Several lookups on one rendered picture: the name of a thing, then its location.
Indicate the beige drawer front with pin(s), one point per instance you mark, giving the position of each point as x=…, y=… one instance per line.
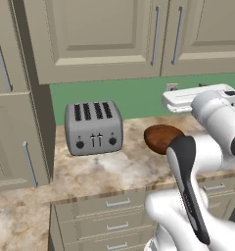
x=86, y=228
x=90, y=245
x=227, y=184
x=86, y=206

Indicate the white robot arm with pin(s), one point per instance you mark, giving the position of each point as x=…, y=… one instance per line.
x=217, y=124

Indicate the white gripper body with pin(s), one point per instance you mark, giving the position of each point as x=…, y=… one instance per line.
x=178, y=99

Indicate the silver four-slot toaster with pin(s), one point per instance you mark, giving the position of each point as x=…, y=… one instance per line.
x=93, y=130

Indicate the tall beige cupboard door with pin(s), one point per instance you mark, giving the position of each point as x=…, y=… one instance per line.
x=11, y=39

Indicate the brown wooden bowl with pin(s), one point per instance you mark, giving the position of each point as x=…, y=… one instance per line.
x=160, y=137

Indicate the wide beige wall cabinet door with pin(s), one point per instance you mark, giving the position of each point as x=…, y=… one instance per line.
x=96, y=36

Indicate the white wall socket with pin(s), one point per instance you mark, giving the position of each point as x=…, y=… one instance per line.
x=172, y=87

